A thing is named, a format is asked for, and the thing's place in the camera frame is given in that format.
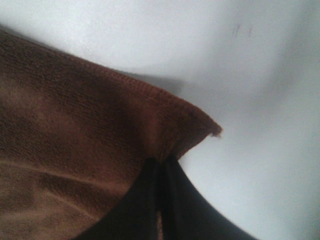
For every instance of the brown towel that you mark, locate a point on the brown towel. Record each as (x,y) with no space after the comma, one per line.
(74,136)

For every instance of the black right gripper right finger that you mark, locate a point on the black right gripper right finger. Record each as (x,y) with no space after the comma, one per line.
(186,214)

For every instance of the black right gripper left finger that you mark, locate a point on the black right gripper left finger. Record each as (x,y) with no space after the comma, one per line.
(135,216)

